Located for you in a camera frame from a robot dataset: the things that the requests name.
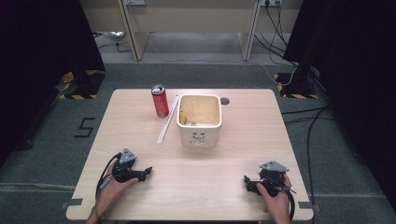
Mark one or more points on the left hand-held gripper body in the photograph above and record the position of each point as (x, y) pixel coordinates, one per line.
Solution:
(124, 172)

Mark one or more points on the black stand base striped tape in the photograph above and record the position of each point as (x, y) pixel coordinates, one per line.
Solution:
(84, 87)
(295, 88)

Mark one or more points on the white wall socket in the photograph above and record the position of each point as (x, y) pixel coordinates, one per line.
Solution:
(271, 2)

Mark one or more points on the beige wooden desk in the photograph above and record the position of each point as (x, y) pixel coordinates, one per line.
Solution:
(190, 18)

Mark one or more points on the grey tape strip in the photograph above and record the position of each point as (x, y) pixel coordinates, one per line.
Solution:
(74, 202)
(306, 205)

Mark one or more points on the person's right hand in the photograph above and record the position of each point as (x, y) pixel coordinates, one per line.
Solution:
(278, 205)

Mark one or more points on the black curtain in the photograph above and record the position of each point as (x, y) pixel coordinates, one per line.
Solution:
(37, 62)
(358, 77)

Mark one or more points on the grey table grommet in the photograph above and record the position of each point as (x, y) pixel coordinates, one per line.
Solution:
(224, 101)

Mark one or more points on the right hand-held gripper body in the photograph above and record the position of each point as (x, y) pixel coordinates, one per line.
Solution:
(273, 180)

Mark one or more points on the white paper-wrapped straw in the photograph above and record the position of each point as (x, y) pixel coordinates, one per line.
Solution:
(168, 119)

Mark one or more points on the person's left hand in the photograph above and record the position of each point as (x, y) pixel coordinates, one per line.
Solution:
(110, 196)

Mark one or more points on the crumpled silver foil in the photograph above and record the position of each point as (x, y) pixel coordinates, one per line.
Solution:
(114, 35)

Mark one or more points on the red soda can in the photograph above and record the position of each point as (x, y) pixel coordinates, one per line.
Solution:
(160, 102)

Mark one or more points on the cream square bin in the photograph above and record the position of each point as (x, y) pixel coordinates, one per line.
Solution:
(199, 135)

